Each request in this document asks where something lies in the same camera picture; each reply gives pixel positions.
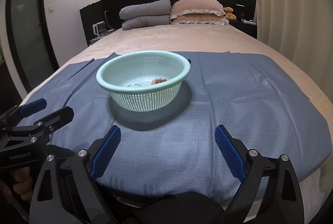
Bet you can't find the lower pink frilled pillow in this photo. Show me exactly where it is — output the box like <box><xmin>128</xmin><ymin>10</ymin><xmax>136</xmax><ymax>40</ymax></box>
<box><xmin>172</xmin><ymin>14</ymin><xmax>229</xmax><ymax>25</ymax></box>

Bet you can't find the lower grey folded quilt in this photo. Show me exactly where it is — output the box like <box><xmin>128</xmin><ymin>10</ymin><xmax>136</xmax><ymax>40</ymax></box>
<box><xmin>122</xmin><ymin>15</ymin><xmax>170</xmax><ymax>30</ymax></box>

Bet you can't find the grey folded quilt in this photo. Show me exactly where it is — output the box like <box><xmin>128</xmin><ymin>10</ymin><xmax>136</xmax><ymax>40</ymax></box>
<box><xmin>122</xmin><ymin>15</ymin><xmax>170</xmax><ymax>30</ymax></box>
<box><xmin>119</xmin><ymin>0</ymin><xmax>171</xmax><ymax>20</ymax></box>

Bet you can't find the upper grey folded quilt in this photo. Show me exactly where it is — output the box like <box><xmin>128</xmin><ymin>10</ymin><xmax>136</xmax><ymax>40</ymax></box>
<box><xmin>119</xmin><ymin>0</ymin><xmax>171</xmax><ymax>20</ymax></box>

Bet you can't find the person's left hand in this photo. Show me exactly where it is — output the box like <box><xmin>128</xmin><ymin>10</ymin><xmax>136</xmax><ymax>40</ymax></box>
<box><xmin>9</xmin><ymin>167</ymin><xmax>33</xmax><ymax>201</ymax></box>

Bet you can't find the black nightstand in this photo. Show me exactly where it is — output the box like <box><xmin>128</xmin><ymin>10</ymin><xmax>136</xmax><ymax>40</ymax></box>
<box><xmin>229</xmin><ymin>20</ymin><xmax>257</xmax><ymax>39</ymax></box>

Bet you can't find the cream curtain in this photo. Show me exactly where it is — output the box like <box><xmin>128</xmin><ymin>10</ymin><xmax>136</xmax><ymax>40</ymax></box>
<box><xmin>256</xmin><ymin>0</ymin><xmax>332</xmax><ymax>98</ymax></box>

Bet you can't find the pink bedspread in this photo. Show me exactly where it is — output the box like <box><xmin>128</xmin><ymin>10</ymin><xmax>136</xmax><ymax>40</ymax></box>
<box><xmin>25</xmin><ymin>25</ymin><xmax>332</xmax><ymax>221</ymax></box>

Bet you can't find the upper pink frilled pillow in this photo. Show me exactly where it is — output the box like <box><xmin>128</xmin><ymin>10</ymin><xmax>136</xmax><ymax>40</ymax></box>
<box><xmin>169</xmin><ymin>0</ymin><xmax>225</xmax><ymax>20</ymax></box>

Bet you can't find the pink frilled pillow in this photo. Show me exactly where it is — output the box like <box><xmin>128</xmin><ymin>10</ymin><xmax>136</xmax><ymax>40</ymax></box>
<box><xmin>169</xmin><ymin>0</ymin><xmax>225</xmax><ymax>20</ymax></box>
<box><xmin>172</xmin><ymin>14</ymin><xmax>229</xmax><ymax>25</ymax></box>

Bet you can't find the brown teddy bear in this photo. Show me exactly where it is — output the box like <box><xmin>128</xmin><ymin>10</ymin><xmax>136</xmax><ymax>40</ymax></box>
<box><xmin>224</xmin><ymin>7</ymin><xmax>236</xmax><ymax>21</ymax></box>

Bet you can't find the blue cloth mat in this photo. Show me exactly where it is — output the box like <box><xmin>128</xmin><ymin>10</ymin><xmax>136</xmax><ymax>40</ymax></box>
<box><xmin>21</xmin><ymin>53</ymin><xmax>332</xmax><ymax>203</ymax></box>

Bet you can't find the dark glass door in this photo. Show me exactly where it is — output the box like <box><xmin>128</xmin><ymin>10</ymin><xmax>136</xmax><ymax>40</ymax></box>
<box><xmin>5</xmin><ymin>0</ymin><xmax>59</xmax><ymax>93</ymax></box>

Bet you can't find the white bedside appliance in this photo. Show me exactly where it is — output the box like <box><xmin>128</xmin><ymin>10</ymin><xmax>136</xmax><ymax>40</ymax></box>
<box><xmin>93</xmin><ymin>21</ymin><xmax>107</xmax><ymax>37</ymax></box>

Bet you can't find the mint green plastic basket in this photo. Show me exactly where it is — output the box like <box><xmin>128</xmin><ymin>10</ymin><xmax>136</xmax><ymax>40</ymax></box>
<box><xmin>96</xmin><ymin>50</ymin><xmax>191</xmax><ymax>112</ymax></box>

